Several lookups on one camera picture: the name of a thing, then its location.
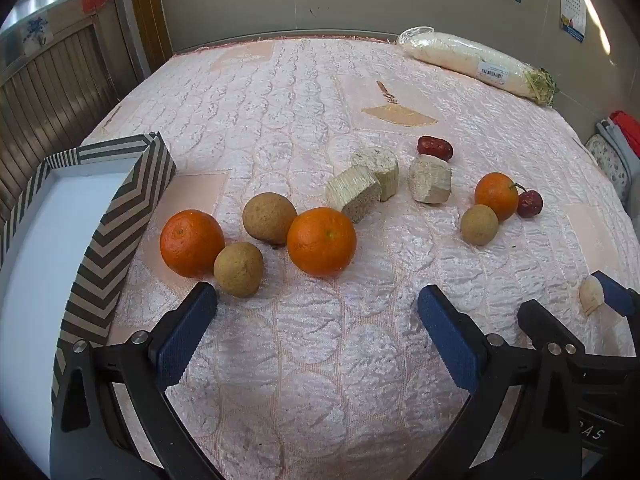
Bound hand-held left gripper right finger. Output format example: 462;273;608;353
418;284;588;480

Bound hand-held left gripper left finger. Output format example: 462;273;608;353
50;281;236;480

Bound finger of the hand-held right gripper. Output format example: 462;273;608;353
517;299;640;378
591;270;640;319

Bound sugarcane piece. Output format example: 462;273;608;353
326;165;383;224
407;155;452;205
579;277;606;317
350;146;400;202

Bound brown longan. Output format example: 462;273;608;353
213;242;265;299
460;204;500;246
242;192;298;247

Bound large orange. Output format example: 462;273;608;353
286;207;358;278
160;210;226;279

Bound small orange with stem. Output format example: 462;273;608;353
474;172;527;222

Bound striped cardboard box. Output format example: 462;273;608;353
0;132;177;466

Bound red jujube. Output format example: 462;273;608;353
517;189;544;219
417;135;454;161

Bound pink quilted mattress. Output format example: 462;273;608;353
52;35;640;480

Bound floral cloth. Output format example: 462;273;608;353
585;135;630;202

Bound grey cloth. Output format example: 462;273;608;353
595;119;640;177

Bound red cloth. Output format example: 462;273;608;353
609;110;640;158

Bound wrapped white radish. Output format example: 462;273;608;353
396;26;557;107

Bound brown slatted panel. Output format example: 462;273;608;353
0;14;132;222

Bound blue flower sticker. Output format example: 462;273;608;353
22;16;54;49

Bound wall calendar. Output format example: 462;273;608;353
557;0;588;43

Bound wooden door frame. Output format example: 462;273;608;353
125;0;174;81

